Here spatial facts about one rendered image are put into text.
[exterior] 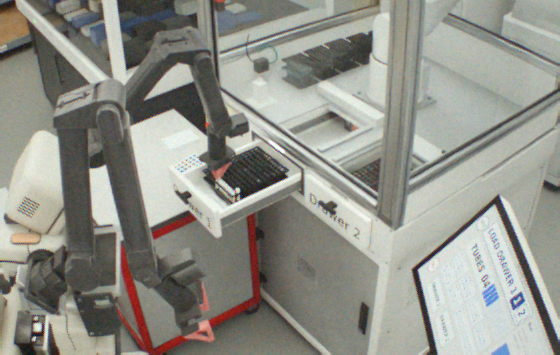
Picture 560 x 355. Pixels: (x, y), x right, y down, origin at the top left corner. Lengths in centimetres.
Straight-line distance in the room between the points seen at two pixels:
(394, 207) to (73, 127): 96
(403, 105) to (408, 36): 19
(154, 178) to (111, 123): 128
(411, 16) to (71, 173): 81
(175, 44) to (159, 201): 86
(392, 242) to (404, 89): 49
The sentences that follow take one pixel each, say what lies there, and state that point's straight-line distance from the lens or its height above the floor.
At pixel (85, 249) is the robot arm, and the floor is 130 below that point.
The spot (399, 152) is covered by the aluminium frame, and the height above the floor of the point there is 120.
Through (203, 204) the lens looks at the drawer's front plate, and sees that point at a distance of 191.
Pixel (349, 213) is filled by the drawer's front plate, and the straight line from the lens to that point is 186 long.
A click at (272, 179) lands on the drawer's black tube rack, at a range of 205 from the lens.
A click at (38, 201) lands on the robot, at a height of 132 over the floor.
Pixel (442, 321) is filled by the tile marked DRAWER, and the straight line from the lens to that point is 147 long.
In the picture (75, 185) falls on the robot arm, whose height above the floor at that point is 145.
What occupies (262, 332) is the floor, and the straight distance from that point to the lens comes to 271.
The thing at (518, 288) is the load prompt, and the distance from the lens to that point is 136.
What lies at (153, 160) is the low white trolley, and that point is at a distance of 240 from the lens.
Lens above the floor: 211
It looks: 36 degrees down
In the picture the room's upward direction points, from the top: 2 degrees counter-clockwise
